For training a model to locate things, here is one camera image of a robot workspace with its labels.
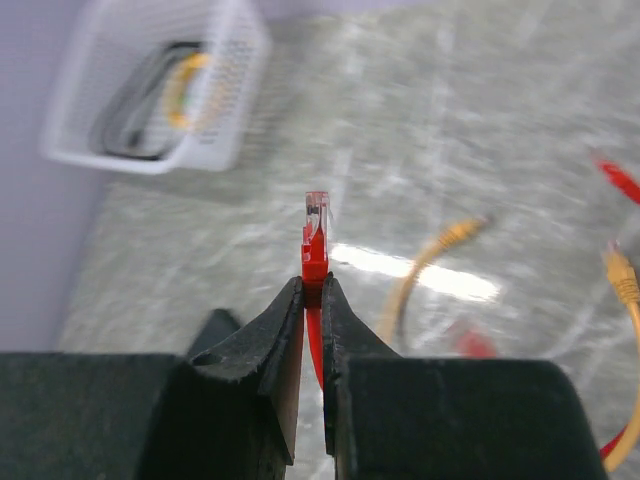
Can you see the white perforated plastic basket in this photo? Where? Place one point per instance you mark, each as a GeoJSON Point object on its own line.
{"type": "Point", "coordinates": [148, 87]}

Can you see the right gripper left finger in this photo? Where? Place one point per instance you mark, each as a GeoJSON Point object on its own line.
{"type": "Point", "coordinates": [228, 413]}

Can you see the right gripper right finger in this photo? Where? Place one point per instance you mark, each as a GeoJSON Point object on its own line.
{"type": "Point", "coordinates": [388, 416]}

